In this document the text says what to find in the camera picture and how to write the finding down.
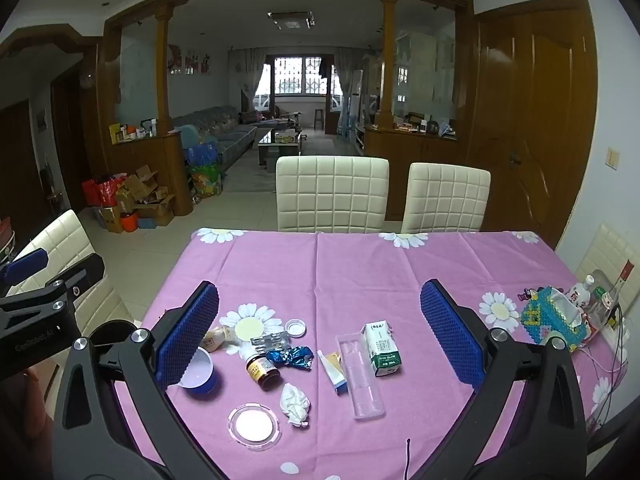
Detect blue plastic bag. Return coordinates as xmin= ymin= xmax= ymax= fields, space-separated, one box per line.
xmin=184 ymin=142 xmax=221 ymax=166

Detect small white red-label bottle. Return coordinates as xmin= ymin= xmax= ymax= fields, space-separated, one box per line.
xmin=567 ymin=282 xmax=594 ymax=312

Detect brown medicine bottle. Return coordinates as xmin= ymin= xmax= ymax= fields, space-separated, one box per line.
xmin=244 ymin=352 xmax=279 ymax=392

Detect pile of cardboard boxes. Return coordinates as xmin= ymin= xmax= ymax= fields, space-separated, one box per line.
xmin=100 ymin=164 xmax=176 ymax=234

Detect green white milk carton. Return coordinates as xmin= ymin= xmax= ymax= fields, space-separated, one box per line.
xmin=359 ymin=320 xmax=403 ymax=379

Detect white cable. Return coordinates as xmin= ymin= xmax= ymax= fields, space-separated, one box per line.
xmin=579 ymin=344 xmax=627 ymax=377

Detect white ointment box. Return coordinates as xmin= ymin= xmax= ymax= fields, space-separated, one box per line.
xmin=317 ymin=349 xmax=350 ymax=396

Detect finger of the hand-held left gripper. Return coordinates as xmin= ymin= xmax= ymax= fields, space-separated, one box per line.
xmin=0 ymin=253 xmax=107 ymax=312
xmin=0 ymin=247 xmax=50 ymax=291

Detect wooden partition cabinet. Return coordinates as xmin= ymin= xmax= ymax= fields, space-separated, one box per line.
xmin=109 ymin=131 xmax=194 ymax=217
xmin=363 ymin=124 xmax=459 ymax=167

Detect red shopping bags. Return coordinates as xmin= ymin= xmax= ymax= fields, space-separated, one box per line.
xmin=82 ymin=174 xmax=129 ymax=209

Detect small beige drink bottle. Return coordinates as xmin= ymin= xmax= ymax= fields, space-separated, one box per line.
xmin=200 ymin=326 xmax=241 ymax=354

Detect colourful printed bag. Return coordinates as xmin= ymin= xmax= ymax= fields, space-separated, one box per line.
xmin=189 ymin=162 xmax=223 ymax=199

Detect wooden door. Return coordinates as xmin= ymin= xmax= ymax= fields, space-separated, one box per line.
xmin=474 ymin=0 xmax=599 ymax=252

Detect blue bowl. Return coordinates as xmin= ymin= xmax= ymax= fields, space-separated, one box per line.
xmin=181 ymin=346 xmax=221 ymax=397

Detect cream quilted dining chair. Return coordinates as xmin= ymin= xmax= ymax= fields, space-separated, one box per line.
xmin=9 ymin=209 xmax=137 ymax=328
xmin=276 ymin=156 xmax=390 ymax=235
xmin=401 ymin=162 xmax=492 ymax=235
xmin=575 ymin=221 xmax=640 ymax=313

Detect black cable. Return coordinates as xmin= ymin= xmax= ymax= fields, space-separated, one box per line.
xmin=586 ymin=304 xmax=632 ymax=433

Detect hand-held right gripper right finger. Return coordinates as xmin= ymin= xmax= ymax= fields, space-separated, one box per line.
xmin=416 ymin=279 xmax=588 ymax=480

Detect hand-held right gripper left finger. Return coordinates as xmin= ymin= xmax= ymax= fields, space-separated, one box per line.
xmin=51 ymin=280 xmax=221 ymax=480

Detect clear plastic tray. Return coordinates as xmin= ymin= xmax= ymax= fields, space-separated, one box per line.
xmin=334 ymin=330 xmax=386 ymax=420

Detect glass coffee table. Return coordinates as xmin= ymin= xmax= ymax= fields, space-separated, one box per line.
xmin=257 ymin=127 xmax=304 ymax=169

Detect barred window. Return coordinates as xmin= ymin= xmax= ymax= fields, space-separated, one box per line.
xmin=273 ymin=55 xmax=322 ymax=96

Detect clear glass bottle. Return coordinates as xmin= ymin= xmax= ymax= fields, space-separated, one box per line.
xmin=587 ymin=259 xmax=634 ymax=332

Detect pink floral tablecloth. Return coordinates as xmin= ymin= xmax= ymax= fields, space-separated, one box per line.
xmin=114 ymin=228 xmax=632 ymax=480

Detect grey curtain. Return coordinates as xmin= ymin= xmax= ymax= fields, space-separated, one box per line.
xmin=228 ymin=47 xmax=269 ymax=111
xmin=332 ymin=47 xmax=369 ymax=106

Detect wooden pillar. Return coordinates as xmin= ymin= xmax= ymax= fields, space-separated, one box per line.
xmin=379 ymin=0 xmax=401 ymax=129
xmin=153 ymin=4 xmax=174 ymax=137

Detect ceiling lamp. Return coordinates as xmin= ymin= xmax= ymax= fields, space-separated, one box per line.
xmin=267 ymin=9 xmax=316 ymax=31

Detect clear round lid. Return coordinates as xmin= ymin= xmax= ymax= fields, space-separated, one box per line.
xmin=227 ymin=402 xmax=282 ymax=445

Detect red wall pictures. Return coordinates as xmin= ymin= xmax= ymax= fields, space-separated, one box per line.
xmin=168 ymin=44 xmax=211 ymax=76

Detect blue foil wrapper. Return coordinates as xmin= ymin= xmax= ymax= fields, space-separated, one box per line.
xmin=266 ymin=345 xmax=315 ymax=371

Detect grey sofa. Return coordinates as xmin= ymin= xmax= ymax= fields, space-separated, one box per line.
xmin=172 ymin=104 xmax=259 ymax=174

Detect small candy wrappers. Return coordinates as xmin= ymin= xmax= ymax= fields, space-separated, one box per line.
xmin=249 ymin=332 xmax=291 ymax=356

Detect row of small containers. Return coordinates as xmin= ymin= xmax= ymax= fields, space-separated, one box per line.
xmin=108 ymin=118 xmax=160 ymax=145

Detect white standing air conditioner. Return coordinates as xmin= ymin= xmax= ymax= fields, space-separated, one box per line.
xmin=348 ymin=69 xmax=365 ymax=136

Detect crumpled white tissue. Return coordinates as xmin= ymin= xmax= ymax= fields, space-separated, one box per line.
xmin=278 ymin=382 xmax=312 ymax=429

